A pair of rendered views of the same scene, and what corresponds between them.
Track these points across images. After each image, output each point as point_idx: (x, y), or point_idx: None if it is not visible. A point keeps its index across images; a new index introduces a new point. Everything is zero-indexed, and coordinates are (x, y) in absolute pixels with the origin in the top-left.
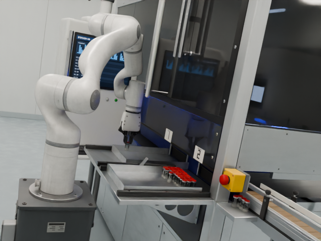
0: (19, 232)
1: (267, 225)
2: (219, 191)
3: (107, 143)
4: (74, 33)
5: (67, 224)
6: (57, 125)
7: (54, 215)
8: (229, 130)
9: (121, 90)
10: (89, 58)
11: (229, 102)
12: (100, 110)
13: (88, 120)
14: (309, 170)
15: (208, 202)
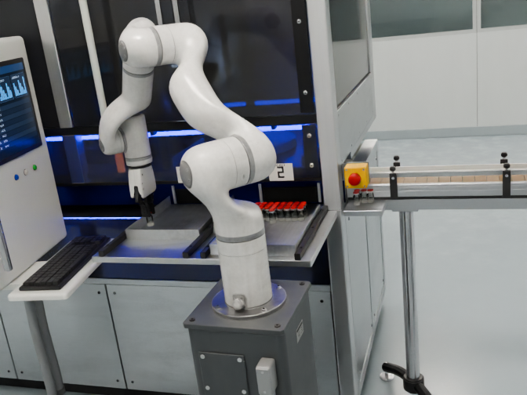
0: (286, 363)
1: (403, 201)
2: (340, 197)
3: (50, 245)
4: None
5: (303, 320)
6: (248, 210)
7: (296, 318)
8: (332, 124)
9: (118, 139)
10: (216, 102)
11: (318, 91)
12: (25, 196)
13: (19, 223)
14: (358, 134)
15: (336, 216)
